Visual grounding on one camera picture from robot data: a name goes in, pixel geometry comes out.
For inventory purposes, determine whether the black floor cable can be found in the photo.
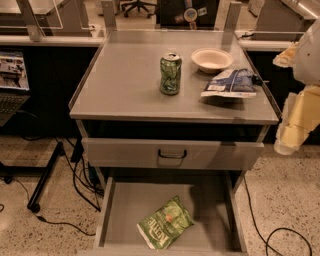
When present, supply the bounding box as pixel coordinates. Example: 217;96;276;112
243;176;313;256
0;136;104;238

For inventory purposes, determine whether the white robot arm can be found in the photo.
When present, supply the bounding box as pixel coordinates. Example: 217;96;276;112
273;19;320;155

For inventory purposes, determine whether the blue white chip bag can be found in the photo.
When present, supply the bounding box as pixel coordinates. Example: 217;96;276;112
201;68;262;98

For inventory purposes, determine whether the green jalapeno chip bag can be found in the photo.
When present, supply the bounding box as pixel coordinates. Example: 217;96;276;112
137;196;194;249

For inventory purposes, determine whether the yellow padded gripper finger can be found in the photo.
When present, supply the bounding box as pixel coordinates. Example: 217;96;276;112
273;42;298;68
274;85;320;155

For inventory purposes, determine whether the black desk leg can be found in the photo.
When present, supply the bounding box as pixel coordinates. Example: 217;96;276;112
27;142;64;213

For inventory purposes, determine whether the black office chair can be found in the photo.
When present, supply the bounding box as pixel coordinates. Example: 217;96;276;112
120;0;157;18

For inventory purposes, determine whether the black floor cable right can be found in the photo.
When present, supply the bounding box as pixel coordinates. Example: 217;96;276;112
243;176;313;256

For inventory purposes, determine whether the closed top drawer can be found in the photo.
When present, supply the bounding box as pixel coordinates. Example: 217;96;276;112
82;138;264;171

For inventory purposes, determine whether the white paper bowl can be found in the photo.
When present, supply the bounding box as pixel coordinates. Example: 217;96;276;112
191;48;233;74

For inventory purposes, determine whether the black drawer handle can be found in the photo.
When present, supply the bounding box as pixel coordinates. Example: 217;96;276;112
157;149;188;159

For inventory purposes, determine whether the open middle drawer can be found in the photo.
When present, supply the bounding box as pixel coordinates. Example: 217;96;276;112
78;176;249;256

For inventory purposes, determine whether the black floor cable left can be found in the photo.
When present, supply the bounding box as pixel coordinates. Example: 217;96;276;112
0;136;104;238

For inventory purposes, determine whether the open laptop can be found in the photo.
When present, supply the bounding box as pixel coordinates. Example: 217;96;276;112
0;48;30;127

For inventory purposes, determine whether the green soda can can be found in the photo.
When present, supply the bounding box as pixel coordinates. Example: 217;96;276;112
160;52;182;95

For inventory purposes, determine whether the grey metal drawer cabinet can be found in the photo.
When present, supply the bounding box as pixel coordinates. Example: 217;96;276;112
68;29;282;256

